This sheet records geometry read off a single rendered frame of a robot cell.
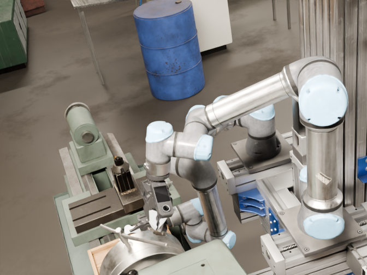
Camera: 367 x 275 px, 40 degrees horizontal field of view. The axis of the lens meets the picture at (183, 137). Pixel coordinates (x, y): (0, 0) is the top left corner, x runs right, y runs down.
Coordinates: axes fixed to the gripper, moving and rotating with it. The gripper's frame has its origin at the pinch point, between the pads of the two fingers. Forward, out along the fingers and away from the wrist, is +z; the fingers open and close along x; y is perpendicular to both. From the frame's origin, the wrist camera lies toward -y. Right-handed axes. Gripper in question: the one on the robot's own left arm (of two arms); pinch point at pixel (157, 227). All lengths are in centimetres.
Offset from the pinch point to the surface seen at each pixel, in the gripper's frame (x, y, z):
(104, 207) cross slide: 2, 67, 38
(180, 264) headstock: -4.4, -10.5, 7.3
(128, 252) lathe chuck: 7.9, 5.4, 12.8
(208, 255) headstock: -13.2, -11.4, 5.1
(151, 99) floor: -107, 332, 111
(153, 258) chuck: 0.6, 0.3, 12.7
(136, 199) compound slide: -10, 57, 30
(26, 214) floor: 31, 217, 146
